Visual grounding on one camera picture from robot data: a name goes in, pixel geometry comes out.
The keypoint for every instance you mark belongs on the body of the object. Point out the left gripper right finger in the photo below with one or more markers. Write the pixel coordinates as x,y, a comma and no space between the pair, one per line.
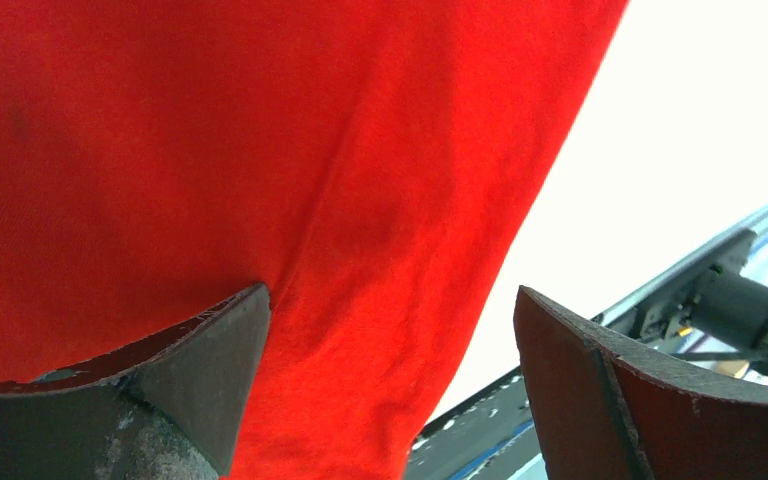
608,407

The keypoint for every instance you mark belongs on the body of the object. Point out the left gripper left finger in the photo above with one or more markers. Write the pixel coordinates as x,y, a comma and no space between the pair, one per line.
168,406

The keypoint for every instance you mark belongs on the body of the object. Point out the red t shirt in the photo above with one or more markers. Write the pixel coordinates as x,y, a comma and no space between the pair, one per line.
369,161

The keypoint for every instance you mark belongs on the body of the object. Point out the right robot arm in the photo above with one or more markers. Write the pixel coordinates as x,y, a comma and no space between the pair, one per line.
734,310

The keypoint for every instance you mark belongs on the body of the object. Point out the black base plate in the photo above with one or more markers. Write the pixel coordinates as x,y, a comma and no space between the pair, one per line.
479,428

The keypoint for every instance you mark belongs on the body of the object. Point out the aluminium frame rail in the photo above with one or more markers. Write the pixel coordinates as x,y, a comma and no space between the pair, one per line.
730,250

